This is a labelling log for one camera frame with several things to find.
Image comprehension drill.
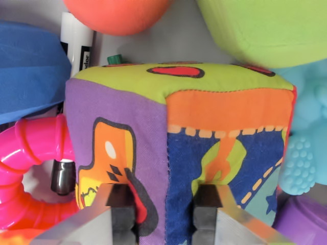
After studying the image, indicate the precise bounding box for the black silver gripper left finger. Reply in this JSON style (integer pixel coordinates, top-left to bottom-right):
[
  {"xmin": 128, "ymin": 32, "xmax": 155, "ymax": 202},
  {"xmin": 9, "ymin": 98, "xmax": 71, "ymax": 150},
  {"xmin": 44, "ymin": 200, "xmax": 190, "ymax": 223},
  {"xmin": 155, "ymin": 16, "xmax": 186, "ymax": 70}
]
[{"xmin": 30, "ymin": 183, "xmax": 137, "ymax": 245}]

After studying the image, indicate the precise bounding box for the black silver gripper right finger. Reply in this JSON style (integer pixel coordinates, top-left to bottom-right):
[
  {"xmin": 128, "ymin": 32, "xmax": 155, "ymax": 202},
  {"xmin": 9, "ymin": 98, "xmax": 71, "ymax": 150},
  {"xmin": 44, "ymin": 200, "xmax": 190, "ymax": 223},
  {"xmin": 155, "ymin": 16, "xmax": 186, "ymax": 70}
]
[{"xmin": 193, "ymin": 184, "xmax": 294, "ymax": 245}]

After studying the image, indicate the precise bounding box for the purple orange fabric cube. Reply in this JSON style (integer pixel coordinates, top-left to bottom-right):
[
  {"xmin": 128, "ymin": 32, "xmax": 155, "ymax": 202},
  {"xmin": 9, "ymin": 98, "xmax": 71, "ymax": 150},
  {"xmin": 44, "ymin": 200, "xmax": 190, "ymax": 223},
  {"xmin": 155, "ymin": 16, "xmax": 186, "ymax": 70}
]
[{"xmin": 63, "ymin": 61, "xmax": 297, "ymax": 245}]

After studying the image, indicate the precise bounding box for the purple plastic cup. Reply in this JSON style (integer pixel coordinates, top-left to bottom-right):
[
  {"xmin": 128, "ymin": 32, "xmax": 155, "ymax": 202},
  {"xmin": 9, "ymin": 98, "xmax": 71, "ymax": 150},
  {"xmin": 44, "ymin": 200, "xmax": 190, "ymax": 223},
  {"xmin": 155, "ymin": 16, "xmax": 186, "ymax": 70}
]
[{"xmin": 272, "ymin": 195, "xmax": 327, "ymax": 245}]

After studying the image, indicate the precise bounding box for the light blue rubber animal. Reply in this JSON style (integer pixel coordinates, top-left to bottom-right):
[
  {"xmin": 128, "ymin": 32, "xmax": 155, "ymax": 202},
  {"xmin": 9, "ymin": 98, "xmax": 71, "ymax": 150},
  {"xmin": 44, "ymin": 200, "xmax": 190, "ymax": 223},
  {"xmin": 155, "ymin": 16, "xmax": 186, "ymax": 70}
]
[{"xmin": 270, "ymin": 58, "xmax": 327, "ymax": 196}]

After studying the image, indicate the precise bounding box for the small green cap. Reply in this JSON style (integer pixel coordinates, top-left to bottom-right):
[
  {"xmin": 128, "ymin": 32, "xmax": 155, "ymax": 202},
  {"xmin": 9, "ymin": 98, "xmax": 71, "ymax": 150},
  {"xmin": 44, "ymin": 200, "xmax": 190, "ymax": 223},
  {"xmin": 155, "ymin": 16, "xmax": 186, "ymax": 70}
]
[{"xmin": 106, "ymin": 54, "xmax": 124, "ymax": 65}]

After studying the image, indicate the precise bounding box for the blue foam hexagon prism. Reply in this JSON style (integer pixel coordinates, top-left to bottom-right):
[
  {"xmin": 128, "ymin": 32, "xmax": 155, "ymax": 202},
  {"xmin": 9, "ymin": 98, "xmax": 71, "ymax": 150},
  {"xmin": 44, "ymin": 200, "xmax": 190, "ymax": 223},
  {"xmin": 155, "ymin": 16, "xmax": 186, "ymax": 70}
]
[{"xmin": 0, "ymin": 20, "xmax": 73, "ymax": 126}]

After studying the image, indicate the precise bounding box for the white marker black cap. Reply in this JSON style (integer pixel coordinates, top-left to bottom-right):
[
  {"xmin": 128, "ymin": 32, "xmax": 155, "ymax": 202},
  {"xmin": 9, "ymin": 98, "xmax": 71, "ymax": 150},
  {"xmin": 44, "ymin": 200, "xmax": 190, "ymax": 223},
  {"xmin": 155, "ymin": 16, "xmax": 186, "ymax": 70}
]
[{"xmin": 50, "ymin": 11, "xmax": 95, "ymax": 196}]

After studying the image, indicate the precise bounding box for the green foam wedge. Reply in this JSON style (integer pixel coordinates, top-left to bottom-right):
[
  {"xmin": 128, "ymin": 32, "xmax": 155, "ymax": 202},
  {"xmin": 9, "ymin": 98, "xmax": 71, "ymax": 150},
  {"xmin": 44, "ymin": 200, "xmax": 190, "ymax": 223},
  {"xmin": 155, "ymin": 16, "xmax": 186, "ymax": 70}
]
[{"xmin": 196, "ymin": 0, "xmax": 327, "ymax": 69}]

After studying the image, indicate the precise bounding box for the orange foam ball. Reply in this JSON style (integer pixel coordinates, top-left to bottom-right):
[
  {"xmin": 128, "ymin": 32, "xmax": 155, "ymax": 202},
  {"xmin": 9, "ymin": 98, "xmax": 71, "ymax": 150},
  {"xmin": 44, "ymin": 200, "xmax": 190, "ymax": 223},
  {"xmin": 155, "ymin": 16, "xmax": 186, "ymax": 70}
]
[{"xmin": 62, "ymin": 0, "xmax": 171, "ymax": 36}]

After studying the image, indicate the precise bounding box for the pink ribbed plastic ring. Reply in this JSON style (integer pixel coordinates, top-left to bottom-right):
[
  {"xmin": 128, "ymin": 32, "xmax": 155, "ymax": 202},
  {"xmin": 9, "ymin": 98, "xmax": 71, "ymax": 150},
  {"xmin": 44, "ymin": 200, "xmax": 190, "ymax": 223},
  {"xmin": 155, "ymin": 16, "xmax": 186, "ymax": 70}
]
[{"xmin": 0, "ymin": 114, "xmax": 80, "ymax": 232}]

